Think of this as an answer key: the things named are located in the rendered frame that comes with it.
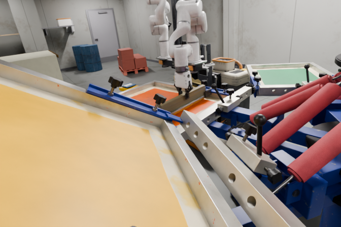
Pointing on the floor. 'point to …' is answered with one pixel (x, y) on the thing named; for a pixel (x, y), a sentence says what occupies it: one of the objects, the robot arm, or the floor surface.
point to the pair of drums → (87, 58)
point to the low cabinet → (37, 62)
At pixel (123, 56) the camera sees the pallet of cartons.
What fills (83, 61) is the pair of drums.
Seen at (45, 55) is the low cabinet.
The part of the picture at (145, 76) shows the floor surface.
